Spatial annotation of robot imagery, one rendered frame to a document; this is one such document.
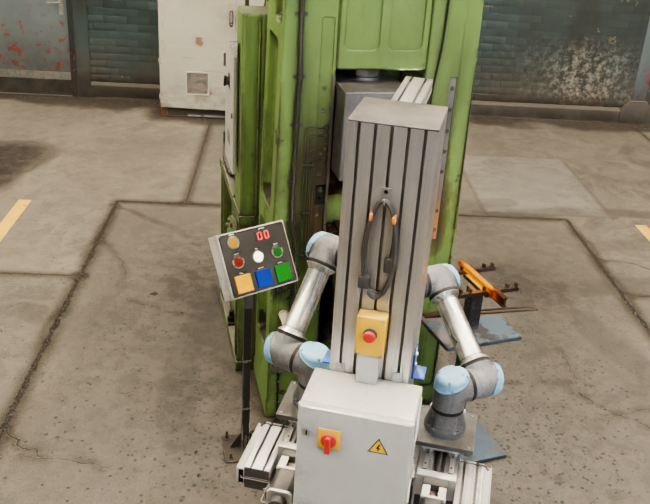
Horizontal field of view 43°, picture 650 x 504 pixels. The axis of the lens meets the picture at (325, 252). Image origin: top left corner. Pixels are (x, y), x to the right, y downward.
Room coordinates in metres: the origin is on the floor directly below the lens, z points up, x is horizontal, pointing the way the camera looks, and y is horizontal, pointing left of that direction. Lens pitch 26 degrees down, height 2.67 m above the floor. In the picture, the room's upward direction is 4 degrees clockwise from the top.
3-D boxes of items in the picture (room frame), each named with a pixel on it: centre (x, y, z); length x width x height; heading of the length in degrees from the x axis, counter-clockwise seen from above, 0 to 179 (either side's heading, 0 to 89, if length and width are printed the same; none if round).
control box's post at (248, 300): (3.27, 0.33, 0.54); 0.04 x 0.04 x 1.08; 14
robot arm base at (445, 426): (2.46, -0.48, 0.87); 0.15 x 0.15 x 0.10
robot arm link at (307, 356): (2.56, 0.02, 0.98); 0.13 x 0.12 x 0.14; 58
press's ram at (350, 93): (3.70, -0.18, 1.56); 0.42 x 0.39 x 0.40; 14
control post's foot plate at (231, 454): (3.27, 0.34, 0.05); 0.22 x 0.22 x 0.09; 14
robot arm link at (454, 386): (2.46, -0.48, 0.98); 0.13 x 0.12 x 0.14; 117
